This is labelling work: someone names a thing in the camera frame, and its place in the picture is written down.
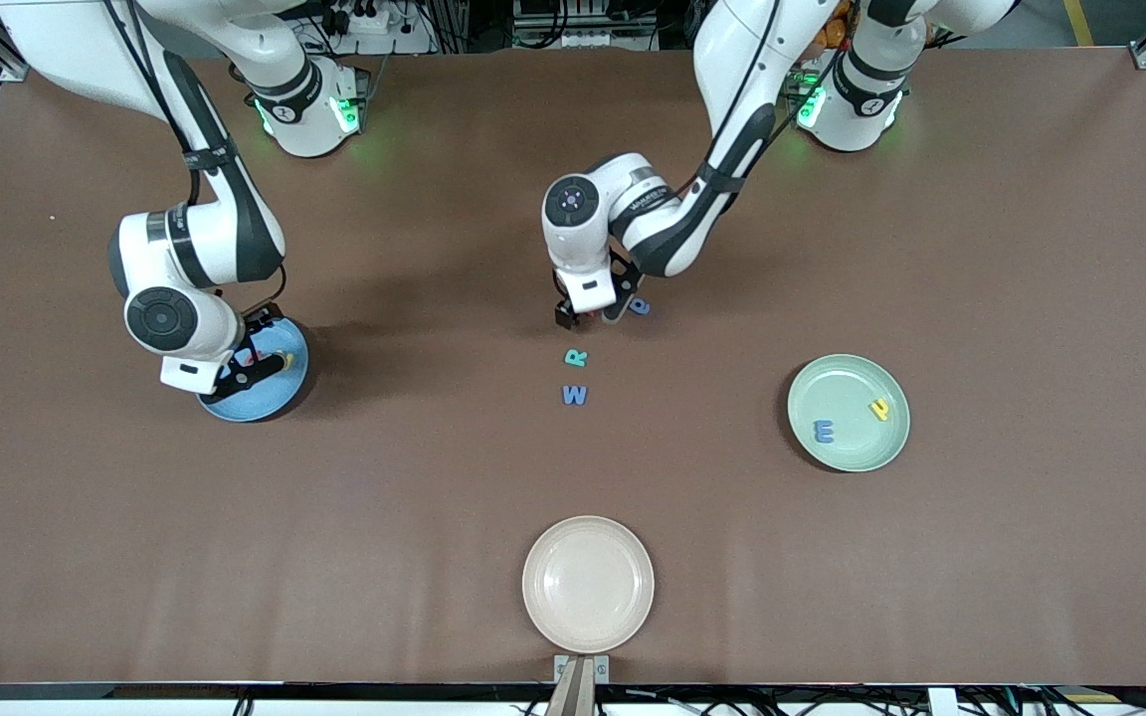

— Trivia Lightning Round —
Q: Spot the brown table cover sheet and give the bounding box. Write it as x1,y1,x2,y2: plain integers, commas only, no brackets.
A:
0,48,1146,687

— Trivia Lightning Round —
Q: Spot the green plate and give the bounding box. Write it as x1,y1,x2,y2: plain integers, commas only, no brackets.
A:
787,354,911,472

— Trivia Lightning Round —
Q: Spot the blue plate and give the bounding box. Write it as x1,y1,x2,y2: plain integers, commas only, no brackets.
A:
193,316,311,424

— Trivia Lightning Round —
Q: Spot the beige plate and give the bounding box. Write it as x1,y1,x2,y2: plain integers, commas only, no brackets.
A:
521,515,656,654

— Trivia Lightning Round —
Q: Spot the white power strip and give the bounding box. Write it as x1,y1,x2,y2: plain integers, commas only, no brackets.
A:
319,0,392,37

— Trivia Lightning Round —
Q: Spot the electronics rack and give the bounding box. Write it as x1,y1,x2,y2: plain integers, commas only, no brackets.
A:
511,0,662,53

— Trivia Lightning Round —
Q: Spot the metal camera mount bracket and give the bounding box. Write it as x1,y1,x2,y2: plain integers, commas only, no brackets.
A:
553,654,611,716

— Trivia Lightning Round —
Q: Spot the black table edge rail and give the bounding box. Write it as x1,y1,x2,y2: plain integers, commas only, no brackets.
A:
0,682,1146,703

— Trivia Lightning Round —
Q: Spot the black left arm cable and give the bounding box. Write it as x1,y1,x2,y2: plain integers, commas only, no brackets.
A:
702,0,858,190

